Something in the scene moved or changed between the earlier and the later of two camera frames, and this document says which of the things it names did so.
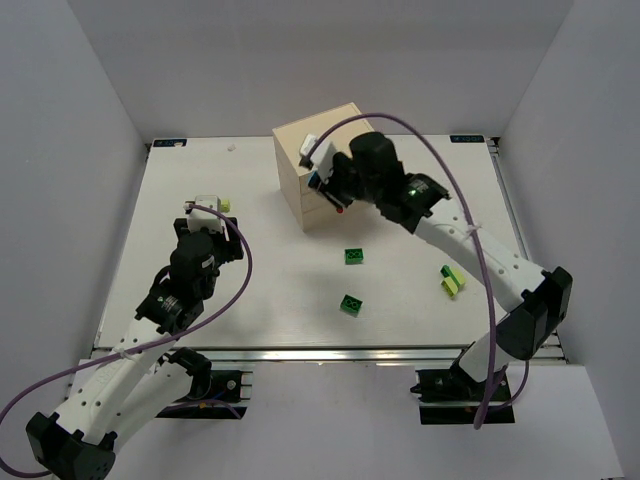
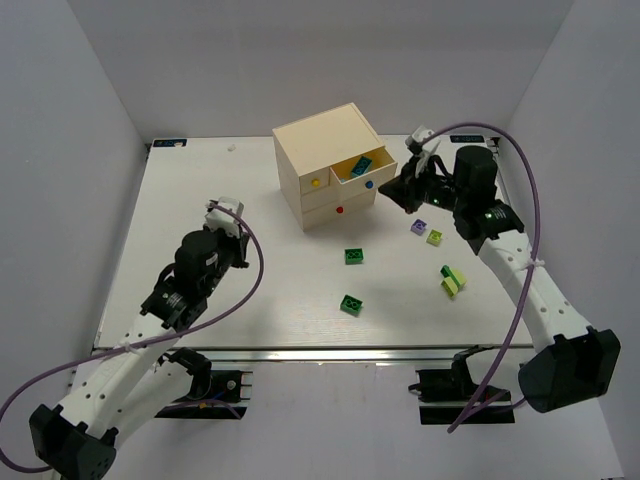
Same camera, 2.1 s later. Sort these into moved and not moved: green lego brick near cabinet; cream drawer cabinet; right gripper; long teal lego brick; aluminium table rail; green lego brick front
Moved: long teal lego brick; right gripper
Not moved: green lego brick front; cream drawer cabinet; green lego brick near cabinet; aluminium table rail
